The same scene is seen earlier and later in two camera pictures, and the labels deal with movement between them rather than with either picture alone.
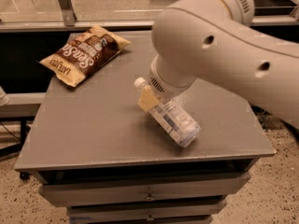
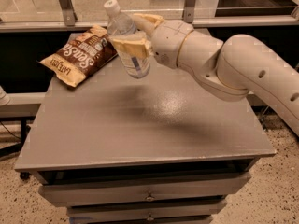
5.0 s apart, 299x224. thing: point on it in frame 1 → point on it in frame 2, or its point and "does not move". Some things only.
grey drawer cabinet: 97,151 does not move
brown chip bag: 83,55 does not move
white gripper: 163,85 → 168,42
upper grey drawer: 71,195 does not move
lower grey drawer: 160,211 does not move
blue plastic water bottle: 171,114 → 121,25
